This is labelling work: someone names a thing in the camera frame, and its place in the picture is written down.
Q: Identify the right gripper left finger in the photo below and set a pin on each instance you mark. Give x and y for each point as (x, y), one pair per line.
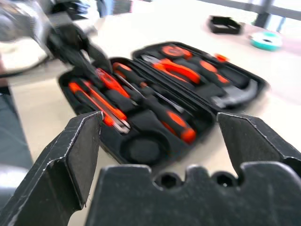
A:
(51, 169)

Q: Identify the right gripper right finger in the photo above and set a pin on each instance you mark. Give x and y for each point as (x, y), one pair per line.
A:
(258, 141)

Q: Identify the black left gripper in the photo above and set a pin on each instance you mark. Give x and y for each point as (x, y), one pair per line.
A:
(68, 40)

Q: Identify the orange test pen screwdriver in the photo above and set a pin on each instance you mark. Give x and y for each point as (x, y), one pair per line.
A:
(113, 84)

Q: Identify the orange black screwdriver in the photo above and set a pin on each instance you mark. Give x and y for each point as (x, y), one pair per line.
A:
(124, 69)
(178, 124)

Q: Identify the orange black utility knife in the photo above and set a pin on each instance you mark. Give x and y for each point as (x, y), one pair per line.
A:
(103, 106)

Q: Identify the black tool case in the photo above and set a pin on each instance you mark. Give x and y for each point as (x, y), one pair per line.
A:
(145, 122)

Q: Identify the claw hammer orange grip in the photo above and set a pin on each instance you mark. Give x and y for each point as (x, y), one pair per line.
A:
(235, 94)

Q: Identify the beige paper table cover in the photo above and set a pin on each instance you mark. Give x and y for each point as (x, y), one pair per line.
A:
(42, 103)

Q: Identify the orange black tape measure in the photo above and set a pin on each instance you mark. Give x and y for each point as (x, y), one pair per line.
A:
(174, 50)

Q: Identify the teal white tape measure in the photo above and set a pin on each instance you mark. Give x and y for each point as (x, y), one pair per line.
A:
(265, 41)

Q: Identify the dark window frame post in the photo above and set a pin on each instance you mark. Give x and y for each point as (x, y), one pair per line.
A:
(262, 20)

